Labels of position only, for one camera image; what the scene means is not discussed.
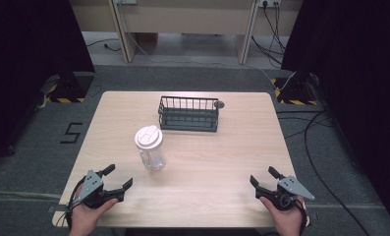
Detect black stand base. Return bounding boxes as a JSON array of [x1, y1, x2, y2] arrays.
[[46, 71, 95, 104], [270, 70, 320, 106]]

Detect person's left hand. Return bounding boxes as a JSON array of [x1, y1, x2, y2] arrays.
[[69, 184, 119, 236]]

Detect white wall socket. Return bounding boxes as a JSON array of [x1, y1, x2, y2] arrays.
[[258, 0, 282, 8]]

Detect black wire basket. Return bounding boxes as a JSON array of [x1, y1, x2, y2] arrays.
[[157, 95, 226, 133]]

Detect black floor cable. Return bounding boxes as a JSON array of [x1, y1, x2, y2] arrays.
[[276, 109, 371, 236], [85, 38, 122, 53]]

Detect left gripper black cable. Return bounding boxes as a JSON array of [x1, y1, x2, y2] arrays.
[[64, 176, 86, 230]]

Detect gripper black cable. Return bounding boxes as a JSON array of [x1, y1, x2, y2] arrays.
[[294, 198, 308, 236], [64, 176, 86, 230]]

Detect black tape floor mark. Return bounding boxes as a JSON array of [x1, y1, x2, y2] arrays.
[[60, 122, 84, 145]]

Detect clear cup with white lid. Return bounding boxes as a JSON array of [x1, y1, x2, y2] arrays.
[[134, 124, 167, 172]]

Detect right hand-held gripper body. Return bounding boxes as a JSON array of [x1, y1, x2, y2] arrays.
[[254, 175, 316, 211]]

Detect black curtain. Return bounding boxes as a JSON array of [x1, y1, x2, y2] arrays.
[[0, 0, 96, 165], [280, 0, 390, 234]]

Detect black hanging cables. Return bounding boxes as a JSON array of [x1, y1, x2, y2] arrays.
[[251, 1, 287, 69]]

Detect beige wooden desk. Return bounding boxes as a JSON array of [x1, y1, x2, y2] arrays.
[[68, 0, 304, 65]]

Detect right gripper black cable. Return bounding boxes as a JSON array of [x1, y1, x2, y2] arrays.
[[294, 198, 308, 236]]

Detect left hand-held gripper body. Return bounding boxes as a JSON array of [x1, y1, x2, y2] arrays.
[[72, 168, 125, 209]]

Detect person's right hand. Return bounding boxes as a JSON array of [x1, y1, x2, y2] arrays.
[[258, 196, 310, 236]]

